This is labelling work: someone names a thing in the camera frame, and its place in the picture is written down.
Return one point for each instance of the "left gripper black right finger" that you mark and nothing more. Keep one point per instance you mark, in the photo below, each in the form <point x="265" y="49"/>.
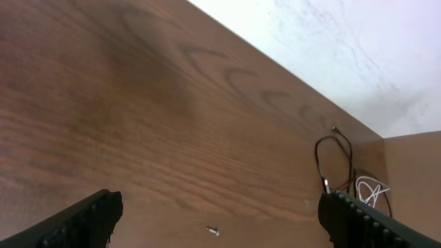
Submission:
<point x="353" y="224"/>

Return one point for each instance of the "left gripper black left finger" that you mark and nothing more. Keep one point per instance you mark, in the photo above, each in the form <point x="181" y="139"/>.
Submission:
<point x="88" y="223"/>

